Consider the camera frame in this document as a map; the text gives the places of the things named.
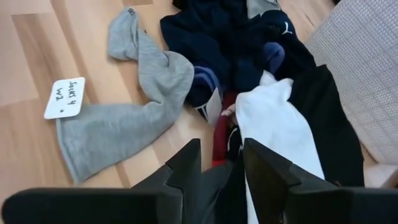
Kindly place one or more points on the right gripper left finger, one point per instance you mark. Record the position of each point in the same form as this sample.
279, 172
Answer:
174, 186

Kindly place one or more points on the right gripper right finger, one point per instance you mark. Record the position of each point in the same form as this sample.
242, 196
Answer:
270, 186

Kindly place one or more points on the white plastic storage bin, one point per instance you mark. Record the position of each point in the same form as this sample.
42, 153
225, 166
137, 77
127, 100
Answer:
357, 62

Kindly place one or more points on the long white cloth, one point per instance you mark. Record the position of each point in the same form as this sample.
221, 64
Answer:
273, 124

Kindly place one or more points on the red garment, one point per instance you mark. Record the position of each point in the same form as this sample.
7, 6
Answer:
220, 140

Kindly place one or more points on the grey sock pair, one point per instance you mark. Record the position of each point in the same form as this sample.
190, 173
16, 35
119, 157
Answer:
124, 133

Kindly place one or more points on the socks inside right bin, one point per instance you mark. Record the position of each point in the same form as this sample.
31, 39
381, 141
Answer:
329, 130

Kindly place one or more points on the navy striped sock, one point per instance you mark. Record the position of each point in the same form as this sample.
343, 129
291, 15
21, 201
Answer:
205, 87

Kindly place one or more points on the white paper label tag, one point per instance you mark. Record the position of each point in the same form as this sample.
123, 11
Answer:
65, 98

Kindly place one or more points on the dark sock white logo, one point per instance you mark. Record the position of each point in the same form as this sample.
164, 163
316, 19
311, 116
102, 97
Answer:
295, 46

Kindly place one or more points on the navy blue garment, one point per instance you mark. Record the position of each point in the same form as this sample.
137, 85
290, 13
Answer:
202, 40

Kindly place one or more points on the light grey garment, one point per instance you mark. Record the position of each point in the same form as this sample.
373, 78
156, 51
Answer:
262, 7

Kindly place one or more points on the small black garment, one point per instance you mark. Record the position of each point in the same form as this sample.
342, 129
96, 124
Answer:
211, 3

